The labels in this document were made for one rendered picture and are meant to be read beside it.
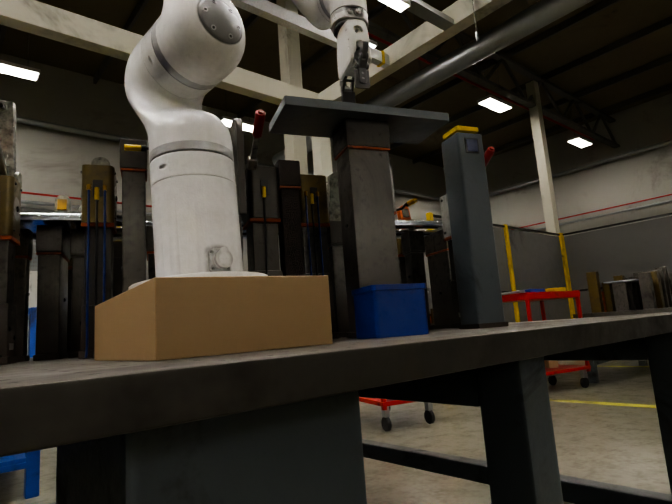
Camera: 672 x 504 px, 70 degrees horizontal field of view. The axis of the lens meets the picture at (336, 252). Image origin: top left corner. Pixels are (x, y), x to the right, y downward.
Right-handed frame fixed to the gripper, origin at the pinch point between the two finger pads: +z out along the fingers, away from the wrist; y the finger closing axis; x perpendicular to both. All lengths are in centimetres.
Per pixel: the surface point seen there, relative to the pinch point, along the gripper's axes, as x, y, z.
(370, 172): -0.7, -3.2, 18.8
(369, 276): 1.5, -3.4, 40.3
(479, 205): -26.9, -1.0, 25.1
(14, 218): 67, 10, 25
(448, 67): -575, 873, -563
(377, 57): -142, 310, -209
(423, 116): -12.9, -5.6, 6.9
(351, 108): 3.6, -6.9, 6.8
